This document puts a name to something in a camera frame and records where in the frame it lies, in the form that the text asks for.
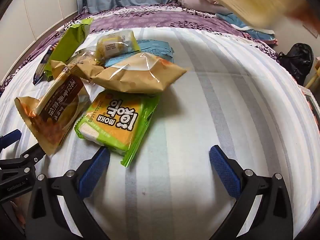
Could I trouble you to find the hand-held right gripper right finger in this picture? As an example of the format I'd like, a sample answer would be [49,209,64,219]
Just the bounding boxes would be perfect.
[209,145,294,240]

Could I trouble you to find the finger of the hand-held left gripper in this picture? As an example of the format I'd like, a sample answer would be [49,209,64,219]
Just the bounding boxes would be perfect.
[0,129,22,150]
[0,144,47,170]

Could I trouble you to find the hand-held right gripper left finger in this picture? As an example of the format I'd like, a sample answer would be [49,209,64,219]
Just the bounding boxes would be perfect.
[25,146,112,240]

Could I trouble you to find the green and yellow snack packet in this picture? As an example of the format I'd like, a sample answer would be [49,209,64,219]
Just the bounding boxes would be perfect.
[74,90,160,167]

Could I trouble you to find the brown label snack packet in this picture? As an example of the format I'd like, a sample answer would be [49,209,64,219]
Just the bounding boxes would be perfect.
[14,71,92,155]

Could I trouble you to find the tan glossy snack packet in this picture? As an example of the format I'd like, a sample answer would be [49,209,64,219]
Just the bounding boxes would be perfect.
[90,52,188,95]

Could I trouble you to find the olive green snack packet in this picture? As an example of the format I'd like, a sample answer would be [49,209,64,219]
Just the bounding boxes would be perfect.
[44,17,94,80]

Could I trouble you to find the light blue snack packet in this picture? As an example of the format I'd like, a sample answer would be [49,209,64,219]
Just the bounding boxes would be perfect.
[104,39,175,68]

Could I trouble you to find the cream perforated plastic basket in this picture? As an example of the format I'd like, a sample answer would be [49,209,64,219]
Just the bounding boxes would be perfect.
[180,0,320,35]

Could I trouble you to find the dark blue white snack packet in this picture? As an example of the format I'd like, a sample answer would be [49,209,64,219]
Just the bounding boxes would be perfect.
[33,44,54,85]

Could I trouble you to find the striped bed sheet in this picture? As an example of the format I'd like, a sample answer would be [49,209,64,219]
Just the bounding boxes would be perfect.
[0,26,320,240]

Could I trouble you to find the tan and white snack packet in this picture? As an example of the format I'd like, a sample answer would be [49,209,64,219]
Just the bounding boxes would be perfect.
[50,60,100,82]

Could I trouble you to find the clear yellow cake packet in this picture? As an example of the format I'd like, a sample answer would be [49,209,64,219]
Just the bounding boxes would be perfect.
[95,29,142,64]

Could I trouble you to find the black bag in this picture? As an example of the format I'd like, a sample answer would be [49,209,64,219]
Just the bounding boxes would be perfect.
[277,43,314,85]

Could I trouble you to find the white wardrobe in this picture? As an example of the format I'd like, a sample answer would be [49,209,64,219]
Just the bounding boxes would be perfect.
[0,0,87,63]

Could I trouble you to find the purple floral blanket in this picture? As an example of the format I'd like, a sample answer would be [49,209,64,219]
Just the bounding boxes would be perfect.
[0,2,279,95]

